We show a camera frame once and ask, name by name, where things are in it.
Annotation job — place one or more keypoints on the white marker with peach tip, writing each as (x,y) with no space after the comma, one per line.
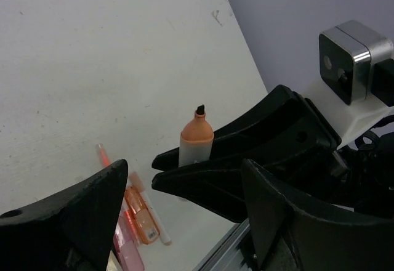
(196,139)

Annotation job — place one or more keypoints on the pink highlighter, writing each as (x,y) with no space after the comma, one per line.
(126,250)

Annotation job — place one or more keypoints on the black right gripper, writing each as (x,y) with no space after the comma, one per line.
(357,171)

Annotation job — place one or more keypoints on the aluminium table edge rail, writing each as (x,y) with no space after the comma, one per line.
(232,252)

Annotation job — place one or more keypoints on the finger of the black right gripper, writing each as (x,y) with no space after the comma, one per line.
(282,126)
(217,185)

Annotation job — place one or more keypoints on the thin orange pen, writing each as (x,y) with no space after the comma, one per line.
(102,155)

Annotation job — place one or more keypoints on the white pen with tan cap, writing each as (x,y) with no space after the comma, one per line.
(138,184)

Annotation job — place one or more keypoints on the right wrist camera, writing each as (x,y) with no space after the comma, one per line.
(356,61)

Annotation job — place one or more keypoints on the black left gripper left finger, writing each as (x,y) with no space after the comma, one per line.
(69,230)

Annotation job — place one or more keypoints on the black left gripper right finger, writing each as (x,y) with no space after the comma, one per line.
(319,235)

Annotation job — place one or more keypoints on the orange clear highlighter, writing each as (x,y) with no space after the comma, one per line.
(146,226)

